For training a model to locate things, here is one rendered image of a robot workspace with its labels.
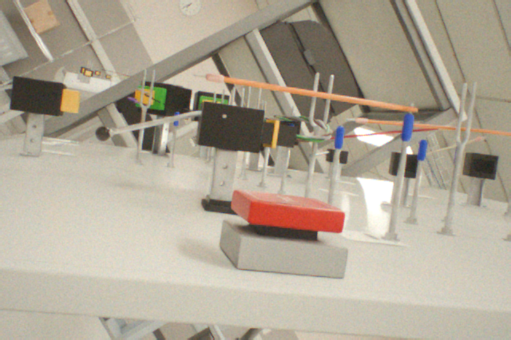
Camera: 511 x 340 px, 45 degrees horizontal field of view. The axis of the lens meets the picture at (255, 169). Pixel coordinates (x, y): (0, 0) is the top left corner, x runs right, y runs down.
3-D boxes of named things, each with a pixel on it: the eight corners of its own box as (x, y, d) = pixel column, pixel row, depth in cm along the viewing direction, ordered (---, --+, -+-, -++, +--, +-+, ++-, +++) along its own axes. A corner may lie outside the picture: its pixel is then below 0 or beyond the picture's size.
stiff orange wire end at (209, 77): (192, 79, 44) (192, 71, 44) (412, 114, 48) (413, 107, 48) (193, 77, 43) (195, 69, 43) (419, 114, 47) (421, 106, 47)
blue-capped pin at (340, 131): (318, 214, 59) (330, 124, 58) (333, 215, 59) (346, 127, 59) (322, 216, 57) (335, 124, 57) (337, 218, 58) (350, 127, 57)
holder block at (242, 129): (195, 144, 59) (200, 102, 59) (251, 152, 60) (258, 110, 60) (198, 145, 55) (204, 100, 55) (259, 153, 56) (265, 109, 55)
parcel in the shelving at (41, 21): (21, 8, 681) (45, -3, 685) (25, 10, 719) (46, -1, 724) (37, 35, 690) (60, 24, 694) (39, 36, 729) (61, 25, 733)
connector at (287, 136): (239, 140, 59) (242, 119, 59) (287, 147, 60) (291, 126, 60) (246, 140, 56) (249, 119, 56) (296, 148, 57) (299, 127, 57)
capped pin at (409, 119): (376, 238, 48) (397, 100, 47) (390, 238, 49) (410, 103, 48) (390, 242, 47) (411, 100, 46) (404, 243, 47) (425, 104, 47)
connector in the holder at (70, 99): (63, 111, 83) (65, 90, 83) (77, 113, 84) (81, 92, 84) (60, 110, 80) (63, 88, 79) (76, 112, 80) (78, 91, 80)
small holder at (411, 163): (408, 203, 88) (416, 154, 88) (417, 210, 79) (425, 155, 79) (376, 199, 89) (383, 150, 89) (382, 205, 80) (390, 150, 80)
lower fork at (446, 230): (461, 237, 56) (485, 83, 56) (443, 235, 56) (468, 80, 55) (449, 233, 58) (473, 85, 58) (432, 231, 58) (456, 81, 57)
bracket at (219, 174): (204, 196, 60) (211, 145, 59) (228, 199, 60) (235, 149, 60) (207, 203, 55) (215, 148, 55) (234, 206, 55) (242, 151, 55)
